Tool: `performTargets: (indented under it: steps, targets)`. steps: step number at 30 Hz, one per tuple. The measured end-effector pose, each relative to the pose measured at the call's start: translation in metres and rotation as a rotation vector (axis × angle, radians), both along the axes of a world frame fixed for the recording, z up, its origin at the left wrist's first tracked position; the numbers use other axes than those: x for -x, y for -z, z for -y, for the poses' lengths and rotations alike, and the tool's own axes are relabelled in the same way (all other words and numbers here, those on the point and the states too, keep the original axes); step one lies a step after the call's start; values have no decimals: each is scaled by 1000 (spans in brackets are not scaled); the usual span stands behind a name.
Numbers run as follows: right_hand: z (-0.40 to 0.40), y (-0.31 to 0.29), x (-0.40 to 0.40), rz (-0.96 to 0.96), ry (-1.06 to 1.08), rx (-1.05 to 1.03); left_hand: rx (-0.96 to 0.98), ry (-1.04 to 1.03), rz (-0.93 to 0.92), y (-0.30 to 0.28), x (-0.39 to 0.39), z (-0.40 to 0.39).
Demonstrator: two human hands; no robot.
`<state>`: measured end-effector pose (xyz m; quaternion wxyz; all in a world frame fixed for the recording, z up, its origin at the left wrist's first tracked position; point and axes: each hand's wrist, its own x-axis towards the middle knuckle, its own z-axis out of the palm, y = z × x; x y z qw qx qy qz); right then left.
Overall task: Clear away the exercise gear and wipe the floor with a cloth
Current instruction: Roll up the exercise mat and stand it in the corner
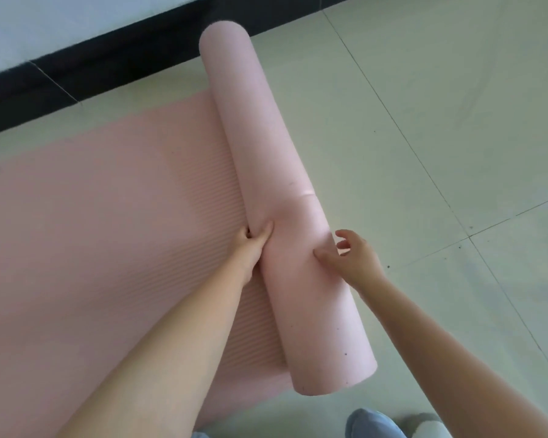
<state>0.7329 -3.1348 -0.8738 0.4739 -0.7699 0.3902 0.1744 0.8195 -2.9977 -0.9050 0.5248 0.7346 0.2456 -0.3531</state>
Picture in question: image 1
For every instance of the person's right hand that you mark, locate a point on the person's right hand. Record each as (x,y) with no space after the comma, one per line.
(358,264)

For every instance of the person's left hand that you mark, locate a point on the person's left hand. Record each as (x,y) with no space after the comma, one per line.
(249,255)

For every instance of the person's left thumb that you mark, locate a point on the person's left thumb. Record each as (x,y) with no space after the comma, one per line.
(264,232)

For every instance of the person's right thumb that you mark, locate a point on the person's right thumb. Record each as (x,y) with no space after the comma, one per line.
(326,256)

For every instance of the pink foam yoga mat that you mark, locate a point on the pink foam yoga mat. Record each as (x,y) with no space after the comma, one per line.
(274,145)

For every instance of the person's left forearm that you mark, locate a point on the person's left forearm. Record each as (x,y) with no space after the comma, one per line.
(164,360)

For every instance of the person's right forearm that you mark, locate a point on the person's right forearm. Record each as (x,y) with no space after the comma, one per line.
(447,360)

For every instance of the person's blue jeans leg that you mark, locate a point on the person's blue jeans leg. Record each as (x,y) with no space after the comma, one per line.
(370,424)

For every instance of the person's white shoe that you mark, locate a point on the person's white shoe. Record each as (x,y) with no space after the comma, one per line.
(424,428)

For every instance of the black skirting board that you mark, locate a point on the black skirting board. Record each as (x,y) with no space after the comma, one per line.
(96,72)

